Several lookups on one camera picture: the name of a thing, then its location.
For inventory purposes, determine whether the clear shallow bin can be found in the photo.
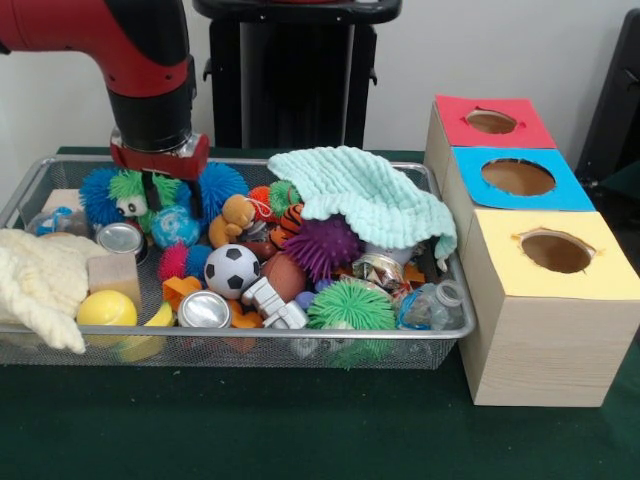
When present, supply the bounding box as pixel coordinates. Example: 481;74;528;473
0;153;479;371

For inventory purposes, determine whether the plain yellow ball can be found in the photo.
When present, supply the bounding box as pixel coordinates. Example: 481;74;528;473
77;290;140;329

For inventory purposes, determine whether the green spiky ball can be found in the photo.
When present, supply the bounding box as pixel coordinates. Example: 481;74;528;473
307;279;396;368

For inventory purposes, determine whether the cream knitted cloth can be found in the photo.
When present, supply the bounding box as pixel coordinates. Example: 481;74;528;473
0;228;106;353

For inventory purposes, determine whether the orange plastic grid block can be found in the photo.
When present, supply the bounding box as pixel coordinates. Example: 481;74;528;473
162;275;203;311

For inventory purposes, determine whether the dark green table cloth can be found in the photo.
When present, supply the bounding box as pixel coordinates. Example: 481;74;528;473
0;145;640;480

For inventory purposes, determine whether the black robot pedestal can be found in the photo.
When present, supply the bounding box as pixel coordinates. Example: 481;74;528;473
193;0;403;151

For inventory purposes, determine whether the purple spiky ball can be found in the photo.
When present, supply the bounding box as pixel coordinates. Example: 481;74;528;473
284;215;363;283

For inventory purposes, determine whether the mint green knitted cloth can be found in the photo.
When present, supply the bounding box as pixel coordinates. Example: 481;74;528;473
267;146;458;269

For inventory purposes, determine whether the crushed plastic water bottle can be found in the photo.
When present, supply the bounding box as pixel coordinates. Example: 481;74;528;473
398;279;467;332

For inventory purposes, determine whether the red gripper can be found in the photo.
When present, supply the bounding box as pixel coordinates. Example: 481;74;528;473
109;135;212;222

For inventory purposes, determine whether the large blue spiky ball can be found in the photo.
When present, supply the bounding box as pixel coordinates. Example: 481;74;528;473
197;163;250;216

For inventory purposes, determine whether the green fuzzy monster toy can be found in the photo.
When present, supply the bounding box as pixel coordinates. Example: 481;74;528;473
108;168;186;231

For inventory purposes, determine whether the small soccer ball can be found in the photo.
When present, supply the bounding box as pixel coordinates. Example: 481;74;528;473
204;244;261;300

